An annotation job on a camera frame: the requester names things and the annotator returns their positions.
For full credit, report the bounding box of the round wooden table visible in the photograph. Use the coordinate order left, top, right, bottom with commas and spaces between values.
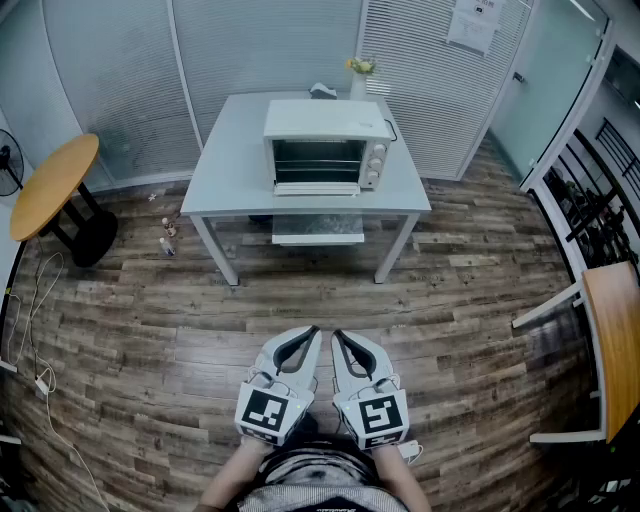
9, 133, 120, 269

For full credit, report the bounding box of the wire oven rack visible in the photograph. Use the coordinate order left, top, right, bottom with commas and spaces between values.
274, 157, 363, 172

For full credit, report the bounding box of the white floor cable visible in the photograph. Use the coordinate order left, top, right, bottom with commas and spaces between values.
0, 248, 109, 512

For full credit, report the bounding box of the black metal rack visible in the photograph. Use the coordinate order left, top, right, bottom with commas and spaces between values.
543, 117, 640, 272

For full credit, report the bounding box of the wooden desk with white frame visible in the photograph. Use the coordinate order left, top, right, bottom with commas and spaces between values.
511, 260, 640, 446

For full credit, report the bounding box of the white paper notice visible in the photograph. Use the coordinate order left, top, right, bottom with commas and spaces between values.
445, 0, 507, 57

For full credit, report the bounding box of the person's right forearm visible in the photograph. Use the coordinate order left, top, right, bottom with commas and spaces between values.
372, 444, 434, 512

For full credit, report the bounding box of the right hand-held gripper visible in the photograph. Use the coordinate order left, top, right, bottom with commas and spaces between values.
329, 328, 412, 451

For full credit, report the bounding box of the person's left forearm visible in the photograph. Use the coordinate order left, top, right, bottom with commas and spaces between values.
197, 438, 276, 512

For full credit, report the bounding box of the person's grey shirt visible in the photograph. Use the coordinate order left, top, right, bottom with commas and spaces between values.
238, 433, 410, 512

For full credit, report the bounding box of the white toaster oven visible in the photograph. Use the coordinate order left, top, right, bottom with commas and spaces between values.
263, 98, 393, 194

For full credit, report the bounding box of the black standing fan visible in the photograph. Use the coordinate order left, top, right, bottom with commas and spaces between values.
0, 128, 26, 198

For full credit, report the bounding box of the grey rectangular table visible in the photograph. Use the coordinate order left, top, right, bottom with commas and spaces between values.
179, 91, 432, 286

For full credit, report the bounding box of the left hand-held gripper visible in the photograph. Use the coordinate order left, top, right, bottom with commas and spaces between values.
234, 324, 324, 448

